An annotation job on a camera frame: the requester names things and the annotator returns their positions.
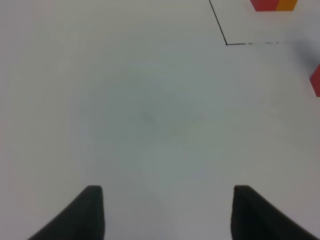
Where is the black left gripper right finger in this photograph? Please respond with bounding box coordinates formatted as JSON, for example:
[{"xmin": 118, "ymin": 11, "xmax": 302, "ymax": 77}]
[{"xmin": 230, "ymin": 185, "xmax": 317, "ymax": 240}]

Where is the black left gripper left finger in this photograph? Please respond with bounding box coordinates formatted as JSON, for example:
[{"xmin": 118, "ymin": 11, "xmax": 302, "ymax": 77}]
[{"xmin": 30, "ymin": 185, "xmax": 105, "ymax": 240}]

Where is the red template cube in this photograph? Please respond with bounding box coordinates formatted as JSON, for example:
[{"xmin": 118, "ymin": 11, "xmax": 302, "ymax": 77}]
[{"xmin": 250, "ymin": 0, "xmax": 279, "ymax": 12}]

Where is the orange template cube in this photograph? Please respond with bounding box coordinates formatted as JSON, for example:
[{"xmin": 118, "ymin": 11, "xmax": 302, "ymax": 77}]
[{"xmin": 275, "ymin": 0, "xmax": 298, "ymax": 12}]

